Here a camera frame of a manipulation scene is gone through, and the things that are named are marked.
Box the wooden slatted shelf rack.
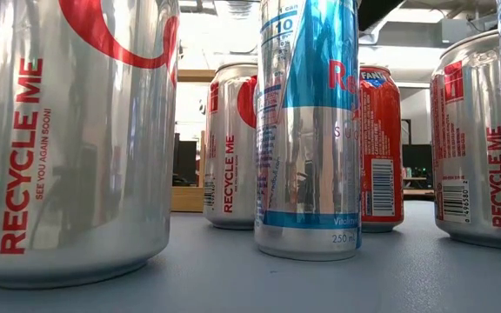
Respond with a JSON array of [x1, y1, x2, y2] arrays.
[[170, 68, 217, 214]]

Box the silver Diet Coke can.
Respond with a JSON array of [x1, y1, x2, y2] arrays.
[[202, 63, 260, 231], [429, 29, 501, 250], [0, 0, 180, 290]]

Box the red Fanta can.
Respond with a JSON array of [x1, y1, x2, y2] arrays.
[[357, 63, 405, 234]]

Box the wooden desk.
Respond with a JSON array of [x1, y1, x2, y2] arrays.
[[402, 187, 436, 202]]

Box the grey ceiling unit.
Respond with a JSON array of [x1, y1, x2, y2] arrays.
[[439, 17, 473, 44]]

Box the silver ceiling duct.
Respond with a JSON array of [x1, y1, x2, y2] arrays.
[[357, 8, 408, 44]]

